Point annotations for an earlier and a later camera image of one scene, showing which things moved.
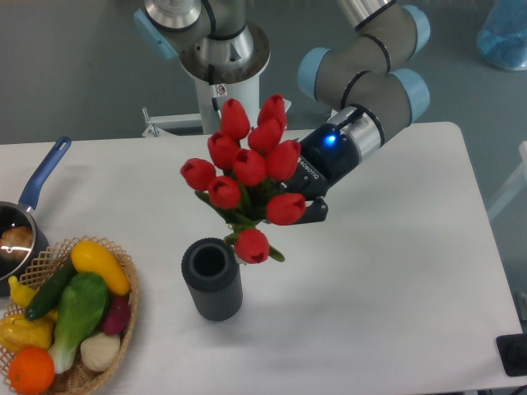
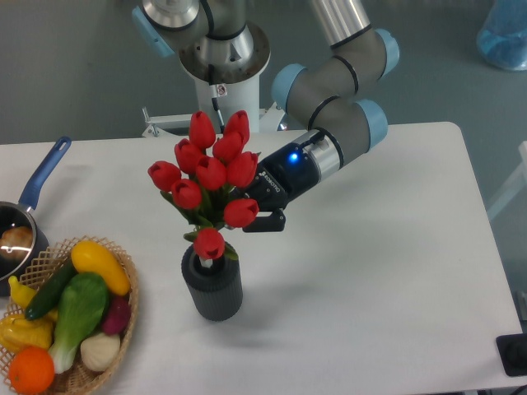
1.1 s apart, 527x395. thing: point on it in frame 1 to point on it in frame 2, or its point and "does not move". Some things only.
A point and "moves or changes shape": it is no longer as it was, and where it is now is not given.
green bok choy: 83,301 does not move
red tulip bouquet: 242,178 moves or changes shape
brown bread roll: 16,237 does not move
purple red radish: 118,318 does not move
